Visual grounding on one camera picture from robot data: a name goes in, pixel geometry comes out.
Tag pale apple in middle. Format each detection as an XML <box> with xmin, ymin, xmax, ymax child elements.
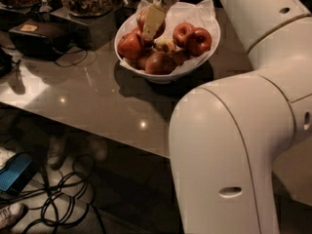
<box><xmin>154</xmin><ymin>38</ymin><xmax>176</xmax><ymax>53</ymax></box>

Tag black floor cables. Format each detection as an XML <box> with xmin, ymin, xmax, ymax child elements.
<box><xmin>0</xmin><ymin>153</ymin><xmax>108</xmax><ymax>234</ymax></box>

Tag white shoe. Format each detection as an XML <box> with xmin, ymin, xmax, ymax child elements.
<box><xmin>0</xmin><ymin>203</ymin><xmax>24</xmax><ymax>230</ymax></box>

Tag yellowish apple front left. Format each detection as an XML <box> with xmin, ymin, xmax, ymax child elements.
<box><xmin>136</xmin><ymin>49</ymin><xmax>154</xmax><ymax>70</ymax></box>

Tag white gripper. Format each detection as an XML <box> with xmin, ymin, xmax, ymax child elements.
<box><xmin>142</xmin><ymin>0</ymin><xmax>179</xmax><ymax>40</ymax></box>

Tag blue foot pedal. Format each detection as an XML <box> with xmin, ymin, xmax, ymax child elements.
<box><xmin>0</xmin><ymin>153</ymin><xmax>36</xmax><ymax>196</ymax></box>

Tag white bowl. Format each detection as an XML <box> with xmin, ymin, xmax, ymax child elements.
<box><xmin>114</xmin><ymin>1</ymin><xmax>221</xmax><ymax>85</ymax></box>

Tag black object left edge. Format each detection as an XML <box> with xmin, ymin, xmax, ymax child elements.
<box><xmin>0</xmin><ymin>48</ymin><xmax>20</xmax><ymax>77</ymax></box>

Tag white paper liner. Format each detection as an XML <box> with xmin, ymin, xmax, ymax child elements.
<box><xmin>118</xmin><ymin>0</ymin><xmax>219</xmax><ymax>77</ymax></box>

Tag grey metal stand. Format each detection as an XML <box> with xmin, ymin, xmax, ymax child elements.
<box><xmin>51</xmin><ymin>8</ymin><xmax>117</xmax><ymax>51</ymax></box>

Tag metal scoop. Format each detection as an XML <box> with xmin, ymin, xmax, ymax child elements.
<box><xmin>39</xmin><ymin>0</ymin><xmax>53</xmax><ymax>13</ymax></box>

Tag dark jar with scoop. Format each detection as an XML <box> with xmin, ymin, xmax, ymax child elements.
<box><xmin>112</xmin><ymin>0</ymin><xmax>139</xmax><ymax>26</ymax></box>

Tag black box device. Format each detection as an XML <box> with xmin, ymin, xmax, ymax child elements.
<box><xmin>9</xmin><ymin>19</ymin><xmax>72</xmax><ymax>60</ymax></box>

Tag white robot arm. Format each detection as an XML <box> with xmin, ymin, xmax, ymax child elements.
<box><xmin>169</xmin><ymin>0</ymin><xmax>312</xmax><ymax>234</ymax></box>

